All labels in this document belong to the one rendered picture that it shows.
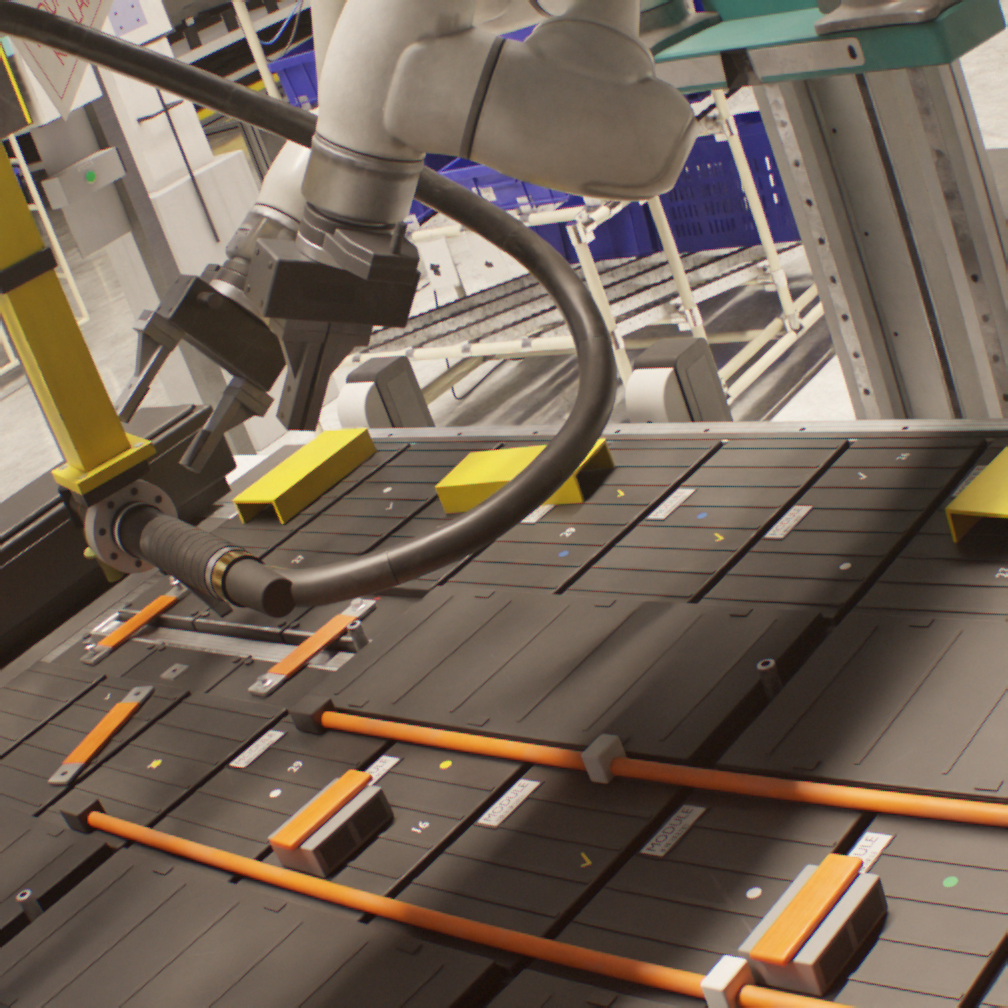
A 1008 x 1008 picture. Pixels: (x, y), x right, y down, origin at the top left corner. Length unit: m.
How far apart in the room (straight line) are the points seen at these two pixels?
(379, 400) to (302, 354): 0.80
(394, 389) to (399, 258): 0.91
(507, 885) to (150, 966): 0.26
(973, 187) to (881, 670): 1.27
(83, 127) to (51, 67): 2.79
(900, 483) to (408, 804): 0.50
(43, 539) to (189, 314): 0.38
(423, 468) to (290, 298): 0.51
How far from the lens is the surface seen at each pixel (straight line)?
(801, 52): 2.17
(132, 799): 1.42
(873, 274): 2.58
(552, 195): 3.95
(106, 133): 4.47
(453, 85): 1.29
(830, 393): 4.35
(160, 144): 5.45
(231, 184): 5.51
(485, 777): 1.23
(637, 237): 4.94
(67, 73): 1.72
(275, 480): 1.87
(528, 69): 1.29
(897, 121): 2.44
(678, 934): 1.01
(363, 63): 1.30
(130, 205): 4.50
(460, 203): 1.45
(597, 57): 1.30
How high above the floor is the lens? 1.62
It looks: 21 degrees down
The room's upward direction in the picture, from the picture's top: 21 degrees counter-clockwise
